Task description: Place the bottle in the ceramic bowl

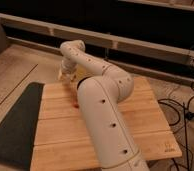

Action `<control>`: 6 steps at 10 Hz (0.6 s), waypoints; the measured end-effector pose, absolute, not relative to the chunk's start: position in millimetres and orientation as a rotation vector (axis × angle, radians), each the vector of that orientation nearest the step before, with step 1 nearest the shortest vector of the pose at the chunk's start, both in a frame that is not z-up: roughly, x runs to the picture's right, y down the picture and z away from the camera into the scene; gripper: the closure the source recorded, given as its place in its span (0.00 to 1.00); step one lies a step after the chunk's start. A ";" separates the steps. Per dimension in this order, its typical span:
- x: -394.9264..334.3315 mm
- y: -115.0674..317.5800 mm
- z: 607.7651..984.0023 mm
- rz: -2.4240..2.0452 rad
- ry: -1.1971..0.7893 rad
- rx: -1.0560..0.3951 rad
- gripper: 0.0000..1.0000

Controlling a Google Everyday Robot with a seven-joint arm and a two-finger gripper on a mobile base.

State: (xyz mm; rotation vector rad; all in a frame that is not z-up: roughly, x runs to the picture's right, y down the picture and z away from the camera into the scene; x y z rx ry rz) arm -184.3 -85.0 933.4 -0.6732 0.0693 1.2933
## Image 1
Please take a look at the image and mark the black cables on floor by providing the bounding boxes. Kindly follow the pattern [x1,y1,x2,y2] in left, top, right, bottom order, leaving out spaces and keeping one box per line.
[156,79,194,171]

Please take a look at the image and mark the orange red marker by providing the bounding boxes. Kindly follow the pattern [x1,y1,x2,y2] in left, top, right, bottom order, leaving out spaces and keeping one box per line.
[73,103,79,108]

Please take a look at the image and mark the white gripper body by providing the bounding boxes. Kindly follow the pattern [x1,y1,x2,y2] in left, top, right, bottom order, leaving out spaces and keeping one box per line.
[58,62,76,81]

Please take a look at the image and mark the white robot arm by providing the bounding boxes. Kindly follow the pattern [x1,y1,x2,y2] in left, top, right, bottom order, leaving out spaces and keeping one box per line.
[60,40,150,171]

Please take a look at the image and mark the wooden shelf frame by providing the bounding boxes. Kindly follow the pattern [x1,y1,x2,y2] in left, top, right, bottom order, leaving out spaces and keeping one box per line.
[0,13,194,67]

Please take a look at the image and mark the dark floor mat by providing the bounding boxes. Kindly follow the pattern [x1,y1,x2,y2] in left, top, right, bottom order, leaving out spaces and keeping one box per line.
[0,82,44,171]

